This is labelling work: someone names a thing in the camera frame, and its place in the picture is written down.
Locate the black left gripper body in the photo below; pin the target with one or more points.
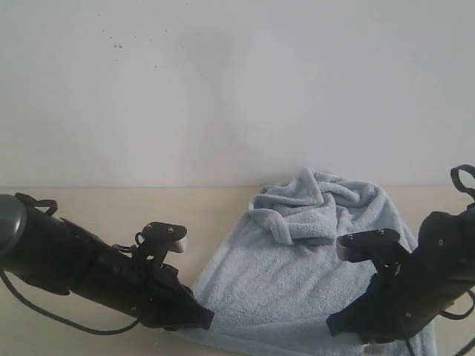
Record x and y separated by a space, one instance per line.
152 295

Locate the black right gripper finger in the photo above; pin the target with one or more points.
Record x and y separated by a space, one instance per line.
356 318
381 246

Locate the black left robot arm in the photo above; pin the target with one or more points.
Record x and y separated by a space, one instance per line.
61 257

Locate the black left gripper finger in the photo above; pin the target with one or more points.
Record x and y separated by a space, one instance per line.
159 238
184 312

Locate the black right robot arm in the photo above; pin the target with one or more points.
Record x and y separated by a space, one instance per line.
446 246

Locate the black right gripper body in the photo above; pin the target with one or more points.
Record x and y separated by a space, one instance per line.
399 307

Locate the light blue fleece towel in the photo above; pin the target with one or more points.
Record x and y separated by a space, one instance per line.
276 278

